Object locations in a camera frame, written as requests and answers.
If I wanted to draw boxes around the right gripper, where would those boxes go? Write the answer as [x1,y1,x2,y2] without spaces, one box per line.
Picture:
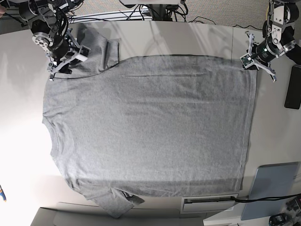
[47,28,83,81]

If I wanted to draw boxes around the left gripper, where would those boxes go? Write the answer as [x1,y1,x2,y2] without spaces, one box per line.
[245,30,284,82]

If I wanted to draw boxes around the grey T-shirt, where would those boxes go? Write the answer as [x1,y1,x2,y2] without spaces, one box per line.
[42,26,257,218]

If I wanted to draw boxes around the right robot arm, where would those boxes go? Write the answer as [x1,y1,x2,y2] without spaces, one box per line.
[0,0,91,80]

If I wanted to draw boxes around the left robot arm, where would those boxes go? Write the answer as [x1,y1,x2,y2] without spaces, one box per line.
[240,0,301,81]

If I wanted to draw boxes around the black smartphone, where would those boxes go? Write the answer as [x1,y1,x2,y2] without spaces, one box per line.
[284,65,301,110]

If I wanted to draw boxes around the grey-blue laptop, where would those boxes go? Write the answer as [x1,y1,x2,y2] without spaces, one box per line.
[241,162,299,221]

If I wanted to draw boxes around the blue orange tool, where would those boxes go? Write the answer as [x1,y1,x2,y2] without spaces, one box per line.
[0,186,7,202]

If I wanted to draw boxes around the black blue gadget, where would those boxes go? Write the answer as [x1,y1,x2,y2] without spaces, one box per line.
[269,213,288,226]

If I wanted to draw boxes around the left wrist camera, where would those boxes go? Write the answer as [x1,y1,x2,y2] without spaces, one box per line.
[240,53,254,70]

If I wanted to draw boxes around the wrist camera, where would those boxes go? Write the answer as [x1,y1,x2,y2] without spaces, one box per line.
[74,45,91,62]
[240,53,254,70]

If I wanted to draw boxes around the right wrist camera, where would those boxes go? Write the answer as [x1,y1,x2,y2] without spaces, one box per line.
[74,45,91,62]

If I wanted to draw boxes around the black cable on table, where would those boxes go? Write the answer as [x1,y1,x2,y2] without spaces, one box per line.
[230,194,301,203]

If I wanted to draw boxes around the white cable tray box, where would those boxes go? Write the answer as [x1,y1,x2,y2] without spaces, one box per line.
[180,194,238,214]

